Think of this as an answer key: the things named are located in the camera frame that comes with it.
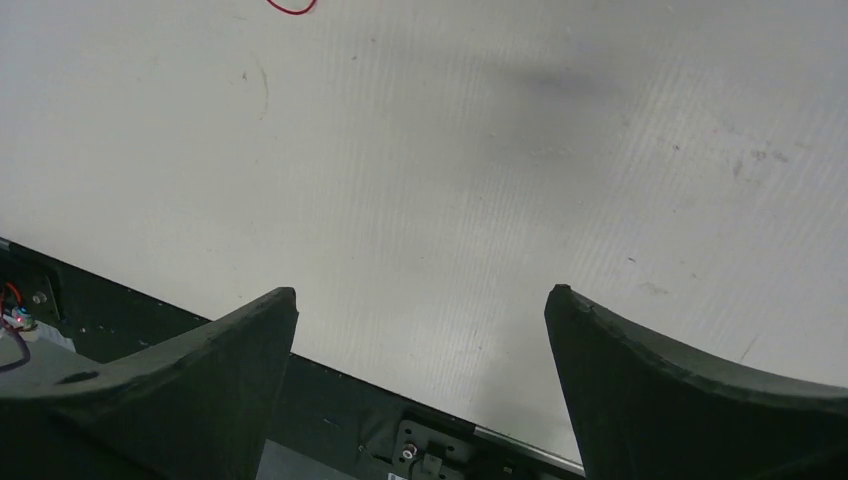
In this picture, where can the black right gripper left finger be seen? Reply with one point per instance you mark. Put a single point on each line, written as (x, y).
(196, 406)

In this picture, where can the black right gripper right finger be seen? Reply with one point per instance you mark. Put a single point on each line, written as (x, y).
(645, 406)

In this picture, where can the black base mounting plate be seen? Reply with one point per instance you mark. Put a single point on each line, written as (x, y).
(328, 425)

